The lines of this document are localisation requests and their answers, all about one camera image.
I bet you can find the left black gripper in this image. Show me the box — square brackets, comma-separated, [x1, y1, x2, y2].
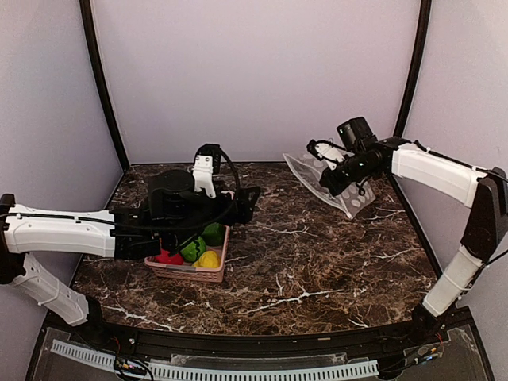
[167, 179, 261, 248]

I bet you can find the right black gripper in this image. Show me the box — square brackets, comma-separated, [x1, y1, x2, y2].
[320, 149, 378, 194]

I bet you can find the clear dotted zip bag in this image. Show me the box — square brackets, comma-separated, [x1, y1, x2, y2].
[283, 153, 375, 219]

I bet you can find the yellow toy lemon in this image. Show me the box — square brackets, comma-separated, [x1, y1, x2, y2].
[193, 250, 221, 268]

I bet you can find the green toy watermelon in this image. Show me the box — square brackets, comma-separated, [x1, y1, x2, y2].
[180, 236, 207, 263]

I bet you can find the pink plastic basket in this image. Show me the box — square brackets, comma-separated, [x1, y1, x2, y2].
[144, 225, 231, 283]

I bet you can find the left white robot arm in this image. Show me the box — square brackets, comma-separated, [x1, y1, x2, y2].
[1, 169, 260, 346]

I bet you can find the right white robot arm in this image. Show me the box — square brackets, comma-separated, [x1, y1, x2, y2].
[307, 137, 507, 344]

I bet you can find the red toy fruit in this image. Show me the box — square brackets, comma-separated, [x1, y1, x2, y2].
[154, 249, 184, 266]

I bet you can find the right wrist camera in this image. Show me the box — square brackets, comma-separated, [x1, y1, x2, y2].
[337, 117, 378, 153]

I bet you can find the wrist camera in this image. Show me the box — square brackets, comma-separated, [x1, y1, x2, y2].
[191, 144, 221, 198]
[337, 117, 378, 153]

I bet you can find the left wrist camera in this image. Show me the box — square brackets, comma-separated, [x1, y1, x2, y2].
[191, 144, 221, 198]

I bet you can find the right black frame post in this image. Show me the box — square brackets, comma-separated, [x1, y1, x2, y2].
[392, 0, 433, 139]

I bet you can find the black frame post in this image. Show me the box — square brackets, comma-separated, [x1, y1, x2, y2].
[392, 0, 433, 139]
[79, 0, 130, 172]

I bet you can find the black front rail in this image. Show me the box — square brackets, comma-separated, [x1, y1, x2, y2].
[41, 307, 471, 368]

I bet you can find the white slotted cable duct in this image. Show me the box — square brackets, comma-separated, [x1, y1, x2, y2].
[50, 339, 379, 381]

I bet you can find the left black frame post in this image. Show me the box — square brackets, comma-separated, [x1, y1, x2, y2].
[79, 0, 130, 172]

